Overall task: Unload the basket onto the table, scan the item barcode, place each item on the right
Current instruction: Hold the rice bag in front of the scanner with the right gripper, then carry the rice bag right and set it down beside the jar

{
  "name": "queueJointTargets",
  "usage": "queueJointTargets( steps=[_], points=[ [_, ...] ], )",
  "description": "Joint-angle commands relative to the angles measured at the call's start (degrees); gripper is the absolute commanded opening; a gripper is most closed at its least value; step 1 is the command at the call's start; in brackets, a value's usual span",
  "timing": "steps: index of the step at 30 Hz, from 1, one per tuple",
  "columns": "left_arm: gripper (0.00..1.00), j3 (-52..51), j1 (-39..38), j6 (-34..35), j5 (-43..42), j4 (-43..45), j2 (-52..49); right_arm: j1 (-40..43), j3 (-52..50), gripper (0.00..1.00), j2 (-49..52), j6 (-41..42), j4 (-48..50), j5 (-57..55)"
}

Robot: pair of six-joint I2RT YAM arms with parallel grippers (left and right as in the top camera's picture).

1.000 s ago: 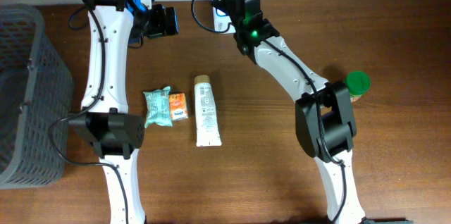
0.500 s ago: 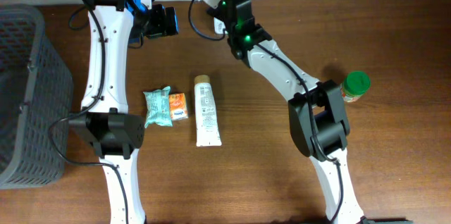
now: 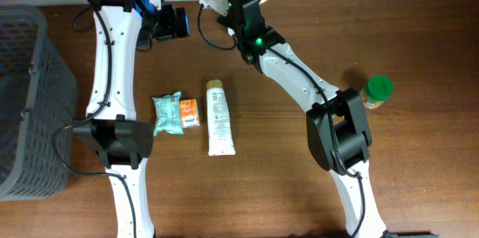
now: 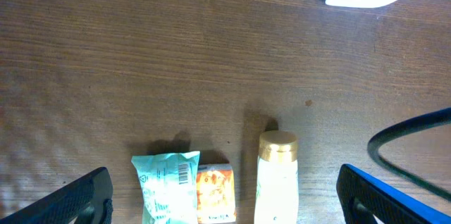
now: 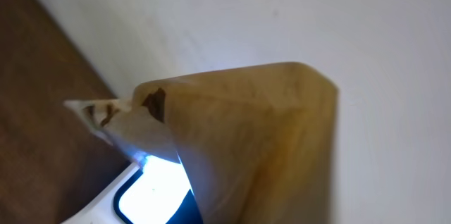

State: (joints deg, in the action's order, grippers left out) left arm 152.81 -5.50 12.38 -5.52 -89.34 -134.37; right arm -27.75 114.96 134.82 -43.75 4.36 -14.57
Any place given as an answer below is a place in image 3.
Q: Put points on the green lid jar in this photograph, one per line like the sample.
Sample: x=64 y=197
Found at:
x=377 y=90

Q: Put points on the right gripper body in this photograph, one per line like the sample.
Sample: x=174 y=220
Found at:
x=231 y=21

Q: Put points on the grey plastic basket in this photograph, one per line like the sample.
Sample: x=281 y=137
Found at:
x=39 y=95

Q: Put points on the white cream tube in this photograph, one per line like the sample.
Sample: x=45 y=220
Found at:
x=218 y=121

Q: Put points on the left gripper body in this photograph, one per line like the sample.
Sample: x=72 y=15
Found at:
x=181 y=21

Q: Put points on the orange tissue pack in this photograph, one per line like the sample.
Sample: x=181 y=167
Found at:
x=189 y=113

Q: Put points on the teal snack packet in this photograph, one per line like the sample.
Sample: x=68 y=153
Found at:
x=168 y=114

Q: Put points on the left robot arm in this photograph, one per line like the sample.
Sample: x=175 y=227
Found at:
x=111 y=131

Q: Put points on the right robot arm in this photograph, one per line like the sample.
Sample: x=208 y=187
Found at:
x=338 y=133

